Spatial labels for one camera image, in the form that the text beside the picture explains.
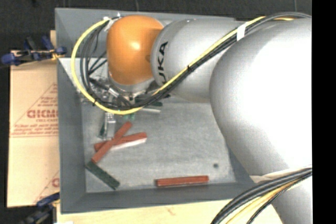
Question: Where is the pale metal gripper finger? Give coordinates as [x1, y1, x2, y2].
[104, 112, 117, 137]
[98, 120, 109, 139]

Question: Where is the grey metal bin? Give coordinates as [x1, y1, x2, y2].
[54, 7, 260, 213]

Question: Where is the red-brown flat block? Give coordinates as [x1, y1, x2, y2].
[93, 132, 148, 153]
[91, 121, 133, 164]
[154, 175, 210, 188]

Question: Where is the dark green flat block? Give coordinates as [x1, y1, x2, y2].
[85, 160, 121, 190]

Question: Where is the brown cardboard board red print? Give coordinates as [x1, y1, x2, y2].
[6, 29, 61, 208]

